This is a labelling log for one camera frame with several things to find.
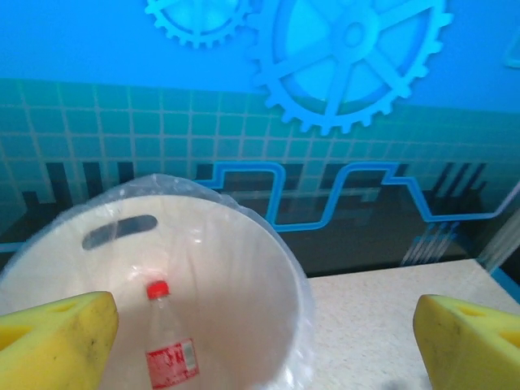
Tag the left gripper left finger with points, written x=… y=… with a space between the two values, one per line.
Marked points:
x=53 y=349

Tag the round white plastic bin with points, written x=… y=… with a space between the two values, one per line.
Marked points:
x=227 y=252

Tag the clear bottle red white label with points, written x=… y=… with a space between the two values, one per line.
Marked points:
x=172 y=361

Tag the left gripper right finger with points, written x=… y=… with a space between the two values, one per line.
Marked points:
x=471 y=349

